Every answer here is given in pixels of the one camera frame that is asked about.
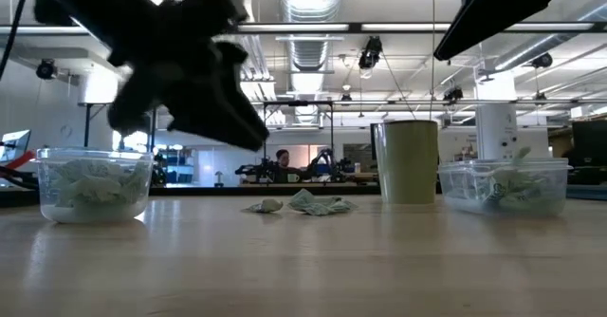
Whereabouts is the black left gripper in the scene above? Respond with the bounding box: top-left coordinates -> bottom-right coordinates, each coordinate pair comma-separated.
32,0 -> 269,152

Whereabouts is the person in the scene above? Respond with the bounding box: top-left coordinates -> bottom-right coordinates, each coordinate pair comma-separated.
272,148 -> 304,184

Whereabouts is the tall clear plastic bin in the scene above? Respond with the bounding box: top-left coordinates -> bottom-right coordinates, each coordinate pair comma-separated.
35,146 -> 156,225

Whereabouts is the tilted computer monitor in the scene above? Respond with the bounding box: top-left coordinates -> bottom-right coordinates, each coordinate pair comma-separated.
0,129 -> 32,162

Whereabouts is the green cup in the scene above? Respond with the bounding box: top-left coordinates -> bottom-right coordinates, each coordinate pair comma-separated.
371,120 -> 440,206

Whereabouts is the white pillar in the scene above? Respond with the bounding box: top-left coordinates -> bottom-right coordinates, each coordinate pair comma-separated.
475,67 -> 520,163

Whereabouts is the low clear plastic bin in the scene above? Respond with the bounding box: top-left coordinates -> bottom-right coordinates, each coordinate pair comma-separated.
436,158 -> 574,216

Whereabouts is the dark background monitor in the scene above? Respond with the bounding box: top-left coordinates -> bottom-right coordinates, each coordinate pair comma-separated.
571,120 -> 607,167

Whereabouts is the black aluminium rig frame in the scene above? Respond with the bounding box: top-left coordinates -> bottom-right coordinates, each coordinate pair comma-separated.
0,21 -> 607,205

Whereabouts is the black background station frame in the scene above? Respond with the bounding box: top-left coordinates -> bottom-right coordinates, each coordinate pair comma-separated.
78,101 -> 158,152
262,100 -> 336,178

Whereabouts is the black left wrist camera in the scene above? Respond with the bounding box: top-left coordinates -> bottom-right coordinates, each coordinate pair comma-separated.
156,0 -> 248,36

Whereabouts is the silver ventilation duct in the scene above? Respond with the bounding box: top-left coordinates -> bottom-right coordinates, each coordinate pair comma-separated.
279,0 -> 346,74

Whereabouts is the red strap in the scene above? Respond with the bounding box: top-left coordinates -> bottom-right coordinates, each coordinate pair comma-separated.
7,149 -> 37,172

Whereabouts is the thin hanging cord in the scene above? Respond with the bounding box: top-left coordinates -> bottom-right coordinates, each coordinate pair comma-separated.
429,0 -> 437,121

